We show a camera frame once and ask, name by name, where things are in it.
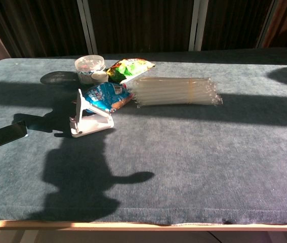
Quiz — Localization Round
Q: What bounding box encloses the blue snack bag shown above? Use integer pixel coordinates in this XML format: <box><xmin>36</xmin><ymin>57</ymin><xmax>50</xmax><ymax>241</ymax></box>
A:
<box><xmin>83</xmin><ymin>82</ymin><xmax>135</xmax><ymax>114</ymax></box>

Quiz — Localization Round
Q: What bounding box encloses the white box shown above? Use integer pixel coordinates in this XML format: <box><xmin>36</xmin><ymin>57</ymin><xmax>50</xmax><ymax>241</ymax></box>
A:
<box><xmin>69</xmin><ymin>88</ymin><xmax>115</xmax><ymax>139</ymax></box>

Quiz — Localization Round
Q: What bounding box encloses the bundle of clear plastic tubes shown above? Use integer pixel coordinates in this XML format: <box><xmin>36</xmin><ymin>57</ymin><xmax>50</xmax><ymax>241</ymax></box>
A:
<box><xmin>132</xmin><ymin>76</ymin><xmax>224</xmax><ymax>109</ymax></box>

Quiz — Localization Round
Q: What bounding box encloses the clear round plastic jar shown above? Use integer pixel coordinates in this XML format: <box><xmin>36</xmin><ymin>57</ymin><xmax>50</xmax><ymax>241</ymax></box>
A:
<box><xmin>74</xmin><ymin>54</ymin><xmax>107</xmax><ymax>86</ymax></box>

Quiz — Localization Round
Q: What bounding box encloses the green and red snack bag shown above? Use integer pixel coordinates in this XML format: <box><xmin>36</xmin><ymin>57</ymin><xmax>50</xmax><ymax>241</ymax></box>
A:
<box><xmin>106</xmin><ymin>58</ymin><xmax>156</xmax><ymax>85</ymax></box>

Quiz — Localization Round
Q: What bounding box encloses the blue-grey table cloth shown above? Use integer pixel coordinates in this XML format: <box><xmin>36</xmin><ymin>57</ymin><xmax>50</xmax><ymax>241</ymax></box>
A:
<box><xmin>0</xmin><ymin>47</ymin><xmax>287</xmax><ymax>226</ymax></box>

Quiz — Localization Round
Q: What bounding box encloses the small white bottle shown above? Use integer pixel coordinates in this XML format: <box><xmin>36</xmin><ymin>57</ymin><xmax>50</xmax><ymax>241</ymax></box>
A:
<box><xmin>91</xmin><ymin>70</ymin><xmax>109</xmax><ymax>86</ymax></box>

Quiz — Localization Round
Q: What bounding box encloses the white partition post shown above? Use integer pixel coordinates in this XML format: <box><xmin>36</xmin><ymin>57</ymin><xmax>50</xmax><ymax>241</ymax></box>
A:
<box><xmin>76</xmin><ymin>0</ymin><xmax>98</xmax><ymax>55</ymax></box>
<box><xmin>255</xmin><ymin>0</ymin><xmax>278</xmax><ymax>49</ymax></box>
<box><xmin>188</xmin><ymin>0</ymin><xmax>208</xmax><ymax>52</ymax></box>

